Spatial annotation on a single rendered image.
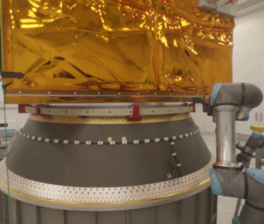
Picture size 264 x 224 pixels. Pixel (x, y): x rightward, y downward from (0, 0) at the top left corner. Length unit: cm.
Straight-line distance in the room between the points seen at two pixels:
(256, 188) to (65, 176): 104
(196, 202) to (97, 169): 77
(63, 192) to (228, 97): 108
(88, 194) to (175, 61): 116
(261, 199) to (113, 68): 105
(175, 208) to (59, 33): 133
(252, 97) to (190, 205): 88
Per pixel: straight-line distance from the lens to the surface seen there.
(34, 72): 124
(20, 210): 167
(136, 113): 137
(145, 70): 147
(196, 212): 167
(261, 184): 100
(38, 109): 164
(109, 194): 129
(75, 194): 133
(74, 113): 142
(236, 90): 105
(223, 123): 102
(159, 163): 140
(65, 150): 142
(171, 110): 155
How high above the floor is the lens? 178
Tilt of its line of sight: 4 degrees down
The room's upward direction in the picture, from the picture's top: straight up
